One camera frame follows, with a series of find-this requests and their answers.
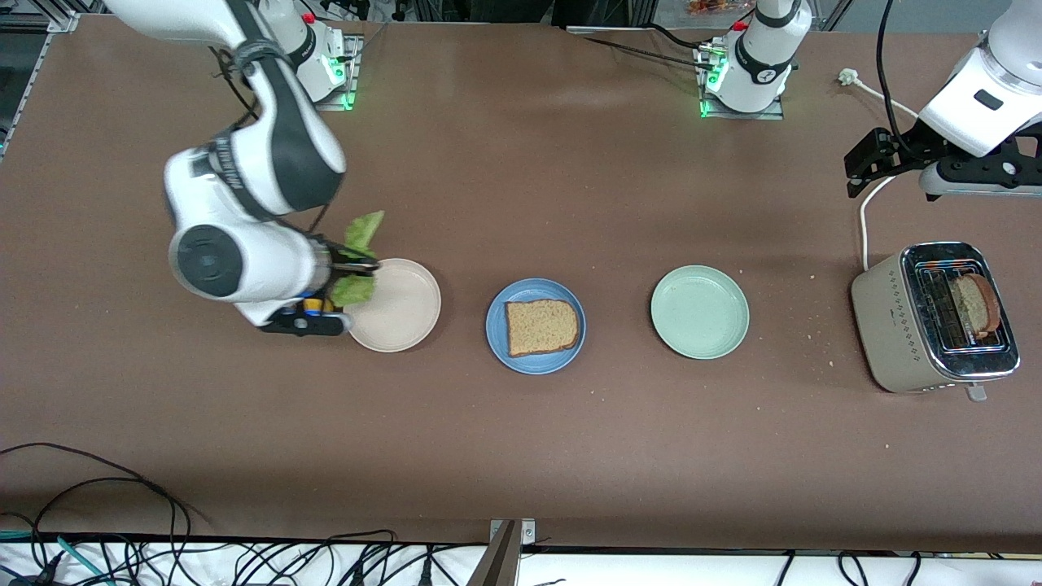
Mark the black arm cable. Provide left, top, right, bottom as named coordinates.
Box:
left=210, top=42, right=286, bottom=135
left=876, top=0, right=917, bottom=153

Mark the metal frame bracket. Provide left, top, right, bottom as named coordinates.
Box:
left=466, top=518, right=536, bottom=586

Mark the aluminium frame profile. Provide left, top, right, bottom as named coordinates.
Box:
left=0, top=0, right=105, bottom=33

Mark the teal cable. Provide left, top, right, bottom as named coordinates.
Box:
left=0, top=531, right=115, bottom=586

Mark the brown bread slice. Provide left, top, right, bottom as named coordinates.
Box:
left=505, top=299, right=581, bottom=358
left=948, top=273, right=1001, bottom=341

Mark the beige chrome toaster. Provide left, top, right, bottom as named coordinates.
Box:
left=851, top=241, right=1021, bottom=402

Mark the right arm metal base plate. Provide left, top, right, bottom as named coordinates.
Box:
left=313, top=33, right=363, bottom=112

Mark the green lettuce leaf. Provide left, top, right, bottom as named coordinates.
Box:
left=326, top=210, right=385, bottom=308

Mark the light green round plate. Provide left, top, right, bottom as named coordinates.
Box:
left=650, top=265, right=751, bottom=360

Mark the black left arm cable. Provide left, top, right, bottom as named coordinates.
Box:
left=876, top=0, right=917, bottom=153

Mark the beige round plate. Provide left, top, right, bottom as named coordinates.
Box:
left=346, top=258, right=442, bottom=353

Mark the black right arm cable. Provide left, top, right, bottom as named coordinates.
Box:
left=210, top=42, right=286, bottom=135

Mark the black table cable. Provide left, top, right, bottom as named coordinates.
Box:
left=643, top=23, right=725, bottom=54
left=582, top=37, right=711, bottom=70

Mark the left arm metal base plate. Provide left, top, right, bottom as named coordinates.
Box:
left=698, top=37, right=785, bottom=120

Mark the white toaster power cord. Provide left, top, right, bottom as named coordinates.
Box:
left=838, top=68, right=922, bottom=273

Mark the black looped cable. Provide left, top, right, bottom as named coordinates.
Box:
left=0, top=442, right=192, bottom=562
left=37, top=478, right=177, bottom=562

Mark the blue round plate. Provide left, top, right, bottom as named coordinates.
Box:
left=485, top=278, right=587, bottom=375

